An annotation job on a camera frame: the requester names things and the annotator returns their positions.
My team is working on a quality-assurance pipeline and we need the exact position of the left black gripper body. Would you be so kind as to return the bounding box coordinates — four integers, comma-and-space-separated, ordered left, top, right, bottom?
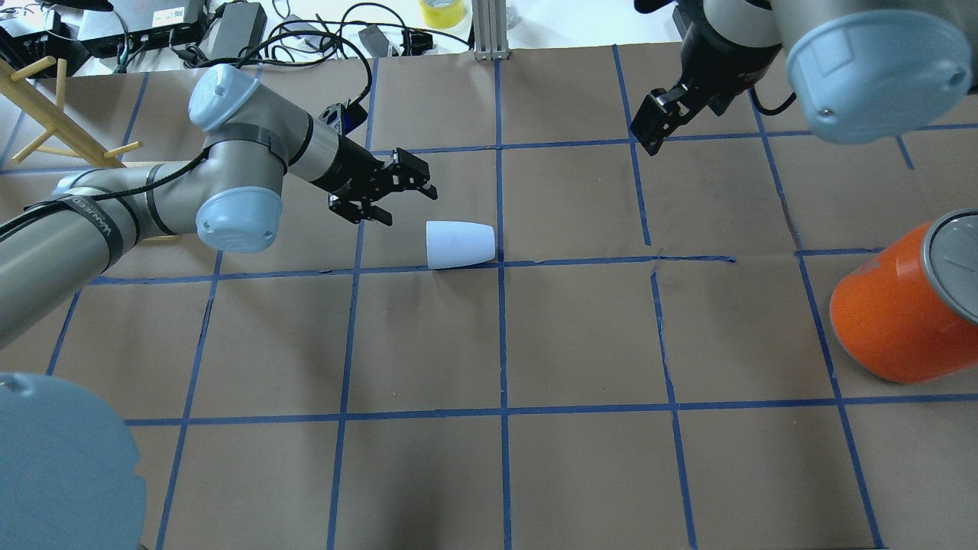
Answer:
309, 137, 398, 210

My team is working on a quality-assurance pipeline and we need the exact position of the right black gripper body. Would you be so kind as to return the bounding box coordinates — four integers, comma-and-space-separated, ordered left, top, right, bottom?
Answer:
675, 22, 782, 119

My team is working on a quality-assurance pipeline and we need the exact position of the white plastic cup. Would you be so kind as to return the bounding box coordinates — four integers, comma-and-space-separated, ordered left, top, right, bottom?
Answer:
426, 220, 496, 270

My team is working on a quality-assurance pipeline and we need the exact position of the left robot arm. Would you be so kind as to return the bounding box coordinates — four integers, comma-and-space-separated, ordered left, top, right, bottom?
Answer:
2, 65, 438, 549

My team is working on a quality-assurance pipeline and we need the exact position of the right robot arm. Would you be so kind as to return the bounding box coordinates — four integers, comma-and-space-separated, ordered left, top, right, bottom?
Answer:
611, 1, 976, 156

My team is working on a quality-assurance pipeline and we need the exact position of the black power adapter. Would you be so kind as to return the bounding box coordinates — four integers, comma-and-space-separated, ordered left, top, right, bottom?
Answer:
358, 24, 398, 58

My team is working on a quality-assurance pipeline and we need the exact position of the yellow tape roll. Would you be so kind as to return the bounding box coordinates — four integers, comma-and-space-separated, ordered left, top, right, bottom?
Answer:
418, 0, 467, 30

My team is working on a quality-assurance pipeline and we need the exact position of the orange tin can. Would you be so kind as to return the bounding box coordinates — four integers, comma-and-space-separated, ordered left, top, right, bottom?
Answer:
829, 209, 977, 384

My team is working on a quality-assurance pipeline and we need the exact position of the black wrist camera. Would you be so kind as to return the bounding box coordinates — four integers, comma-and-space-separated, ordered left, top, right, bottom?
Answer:
319, 102, 369, 136

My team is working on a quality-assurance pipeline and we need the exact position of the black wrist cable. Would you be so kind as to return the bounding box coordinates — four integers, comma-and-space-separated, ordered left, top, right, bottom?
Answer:
0, 145, 211, 230

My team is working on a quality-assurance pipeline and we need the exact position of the aluminium frame post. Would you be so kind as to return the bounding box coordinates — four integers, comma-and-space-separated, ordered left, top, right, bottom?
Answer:
471, 0, 511, 60

